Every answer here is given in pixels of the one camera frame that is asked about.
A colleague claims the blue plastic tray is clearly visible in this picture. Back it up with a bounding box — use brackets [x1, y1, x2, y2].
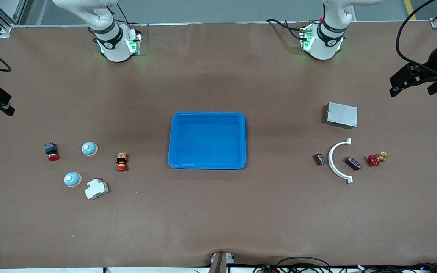
[168, 111, 247, 170]

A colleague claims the black floor cable bundle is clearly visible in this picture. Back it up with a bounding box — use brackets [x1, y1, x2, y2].
[252, 256, 437, 273]

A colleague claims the blue dome bell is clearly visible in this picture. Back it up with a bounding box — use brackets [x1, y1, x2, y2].
[81, 141, 99, 157]
[64, 172, 82, 187]

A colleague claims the black arm base cable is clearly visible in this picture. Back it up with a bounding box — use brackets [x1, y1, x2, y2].
[266, 18, 310, 40]
[107, 0, 143, 27]

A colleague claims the grey metal box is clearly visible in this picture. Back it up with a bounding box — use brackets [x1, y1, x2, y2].
[325, 102, 358, 129]

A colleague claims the red emergency stop button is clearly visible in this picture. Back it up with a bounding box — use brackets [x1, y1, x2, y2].
[44, 142, 60, 162]

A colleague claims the red handle brass valve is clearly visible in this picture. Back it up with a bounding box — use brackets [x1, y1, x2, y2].
[367, 152, 388, 168]

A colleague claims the white curved bracket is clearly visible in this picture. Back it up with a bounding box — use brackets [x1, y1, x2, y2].
[328, 138, 354, 184]

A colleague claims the white circuit breaker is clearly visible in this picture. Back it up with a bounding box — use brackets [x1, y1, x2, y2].
[85, 178, 109, 200]

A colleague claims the orange red push button switch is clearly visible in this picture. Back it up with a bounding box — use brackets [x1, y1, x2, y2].
[116, 152, 129, 172]

